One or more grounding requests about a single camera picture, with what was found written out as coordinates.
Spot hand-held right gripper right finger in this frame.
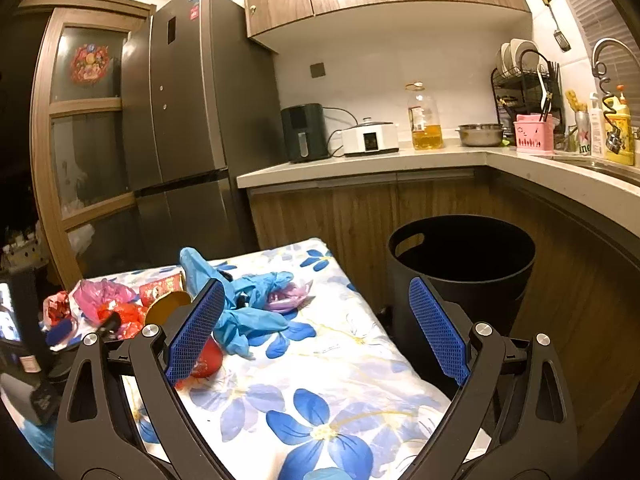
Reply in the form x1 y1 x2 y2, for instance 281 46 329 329
400 276 581 480

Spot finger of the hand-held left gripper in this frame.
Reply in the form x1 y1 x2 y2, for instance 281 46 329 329
99 311 122 342
47 319 77 350

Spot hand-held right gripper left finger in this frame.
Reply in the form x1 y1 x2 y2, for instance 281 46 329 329
54 277 236 480

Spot red paper cup gold inside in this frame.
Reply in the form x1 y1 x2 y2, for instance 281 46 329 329
139 271 194 329

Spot blue rubber glove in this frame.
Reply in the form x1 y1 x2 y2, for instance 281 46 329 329
212 306 302 359
180 247 297 311

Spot black trash bin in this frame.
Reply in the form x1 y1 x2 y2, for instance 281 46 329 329
387 215 537 396

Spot purple plastic bag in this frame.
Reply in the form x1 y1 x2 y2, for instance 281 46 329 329
264 280 314 314

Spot red white crumpled wrapper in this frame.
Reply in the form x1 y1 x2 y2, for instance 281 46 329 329
42 291 77 332

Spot pink plastic bag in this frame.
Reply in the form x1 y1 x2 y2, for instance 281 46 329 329
72 280 138 323

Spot red round object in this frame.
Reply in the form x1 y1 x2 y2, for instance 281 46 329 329
189 337 224 379

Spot table with dotted cloth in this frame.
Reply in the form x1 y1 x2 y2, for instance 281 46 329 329
1 231 50 270

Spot white plastic bag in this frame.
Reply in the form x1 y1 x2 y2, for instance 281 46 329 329
66 222 96 252

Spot blue floral cloth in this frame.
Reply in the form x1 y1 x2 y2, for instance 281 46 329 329
30 237 496 480

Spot wooden kitchen counter cabinet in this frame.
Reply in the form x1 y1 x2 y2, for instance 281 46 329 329
236 145 640 443

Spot steel bowl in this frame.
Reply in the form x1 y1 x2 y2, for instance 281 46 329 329
455 123 505 148

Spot cooking oil bottle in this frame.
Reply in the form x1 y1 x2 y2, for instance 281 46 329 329
405 81 445 151

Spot white electric cooker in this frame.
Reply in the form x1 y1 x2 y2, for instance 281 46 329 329
342 117 400 157

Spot pink utensil holder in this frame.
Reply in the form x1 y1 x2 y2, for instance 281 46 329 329
513 113 555 154

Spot grey refrigerator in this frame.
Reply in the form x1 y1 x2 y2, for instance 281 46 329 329
121 0 284 271

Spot wooden framed glass door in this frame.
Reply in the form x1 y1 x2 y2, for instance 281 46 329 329
31 7 157 291

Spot dark green air fryer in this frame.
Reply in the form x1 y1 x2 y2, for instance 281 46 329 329
280 103 331 164

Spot black dish rack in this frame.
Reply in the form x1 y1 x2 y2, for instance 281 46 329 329
490 50 565 147

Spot steel sink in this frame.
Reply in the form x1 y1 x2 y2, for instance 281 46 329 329
550 152 640 182

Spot metal can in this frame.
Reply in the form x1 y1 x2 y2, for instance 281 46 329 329
574 110 594 154

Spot white pump bottle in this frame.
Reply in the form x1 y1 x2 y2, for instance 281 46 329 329
587 92 606 154

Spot red door decoration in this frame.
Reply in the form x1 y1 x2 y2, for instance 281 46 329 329
70 44 110 82

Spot yellow detergent bottle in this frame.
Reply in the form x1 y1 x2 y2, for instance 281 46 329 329
604 85 636 166

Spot hanging metal spatula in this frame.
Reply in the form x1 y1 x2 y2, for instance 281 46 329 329
537 0 572 53

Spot chrome faucet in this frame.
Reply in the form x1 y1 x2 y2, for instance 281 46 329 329
591 37 638 92

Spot window blind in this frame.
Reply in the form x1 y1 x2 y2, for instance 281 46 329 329
544 0 640 128

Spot black power cable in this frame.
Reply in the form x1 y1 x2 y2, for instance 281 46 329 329
324 106 362 157

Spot wooden door frame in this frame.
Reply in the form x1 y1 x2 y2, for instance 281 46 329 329
17 0 157 14

